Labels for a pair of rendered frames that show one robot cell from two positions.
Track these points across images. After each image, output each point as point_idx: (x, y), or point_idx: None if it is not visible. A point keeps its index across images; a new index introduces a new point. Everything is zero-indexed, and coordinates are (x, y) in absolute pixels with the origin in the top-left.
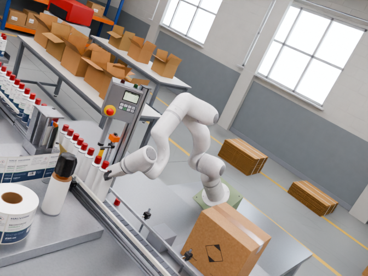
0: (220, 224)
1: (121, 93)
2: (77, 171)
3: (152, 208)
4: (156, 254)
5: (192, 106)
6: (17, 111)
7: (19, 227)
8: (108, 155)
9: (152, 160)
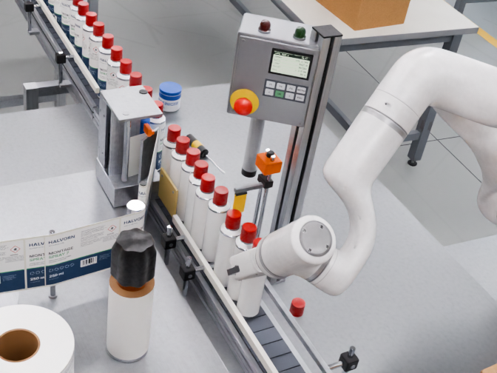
0: None
1: (263, 59)
2: (201, 237)
3: (389, 319)
4: None
5: (442, 86)
6: (95, 89)
7: None
8: (262, 203)
9: (319, 257)
